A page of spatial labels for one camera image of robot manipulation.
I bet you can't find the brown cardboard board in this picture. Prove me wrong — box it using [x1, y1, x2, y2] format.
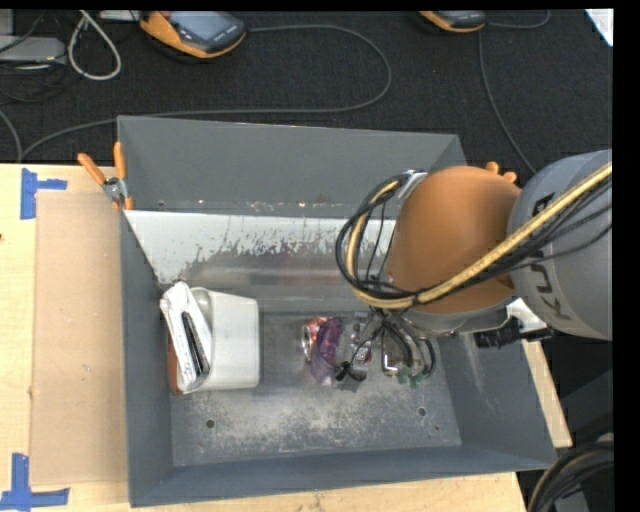
[28, 191, 129, 487]

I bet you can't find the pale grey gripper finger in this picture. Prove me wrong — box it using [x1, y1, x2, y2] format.
[338, 347, 372, 394]

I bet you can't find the clear purple plastic cup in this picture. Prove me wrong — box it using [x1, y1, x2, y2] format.
[309, 315, 353, 387]

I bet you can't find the grey metal bin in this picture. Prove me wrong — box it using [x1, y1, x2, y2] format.
[115, 115, 559, 508]

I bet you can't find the white and black stapler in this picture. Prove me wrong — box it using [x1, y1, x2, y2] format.
[159, 280, 214, 394]

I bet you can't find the red and silver can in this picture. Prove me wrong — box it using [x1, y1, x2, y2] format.
[300, 316, 327, 362]

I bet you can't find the white plastic container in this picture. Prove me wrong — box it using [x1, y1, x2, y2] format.
[188, 285, 262, 393]

